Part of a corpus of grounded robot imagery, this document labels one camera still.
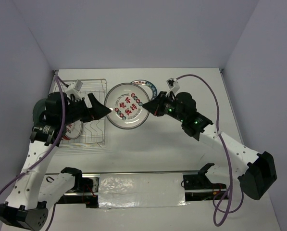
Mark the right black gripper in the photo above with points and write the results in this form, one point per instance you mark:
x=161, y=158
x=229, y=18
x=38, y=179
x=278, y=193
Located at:
x=153, y=106

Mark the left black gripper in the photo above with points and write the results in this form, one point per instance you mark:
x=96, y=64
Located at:
x=97, y=110

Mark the white plate blue rim lettering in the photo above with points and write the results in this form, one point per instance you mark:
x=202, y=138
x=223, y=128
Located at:
x=144, y=84

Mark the metal wire dish rack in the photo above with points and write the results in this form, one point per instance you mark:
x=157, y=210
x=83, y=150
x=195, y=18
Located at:
x=93, y=133

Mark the white plate red characters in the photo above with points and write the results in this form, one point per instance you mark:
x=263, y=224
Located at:
x=73, y=131
x=126, y=103

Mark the dark green plate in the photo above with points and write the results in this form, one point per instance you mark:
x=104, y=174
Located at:
x=38, y=111

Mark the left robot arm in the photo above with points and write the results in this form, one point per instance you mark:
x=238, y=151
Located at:
x=28, y=205

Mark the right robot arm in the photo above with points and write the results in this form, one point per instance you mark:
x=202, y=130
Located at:
x=258, y=171

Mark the silver foil tape patch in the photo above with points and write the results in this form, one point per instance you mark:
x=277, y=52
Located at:
x=141, y=190

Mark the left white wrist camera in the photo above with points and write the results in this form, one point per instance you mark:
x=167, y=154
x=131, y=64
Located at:
x=73, y=90

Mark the black metal base rail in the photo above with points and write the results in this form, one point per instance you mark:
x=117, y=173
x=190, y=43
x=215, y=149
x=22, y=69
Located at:
x=197, y=187

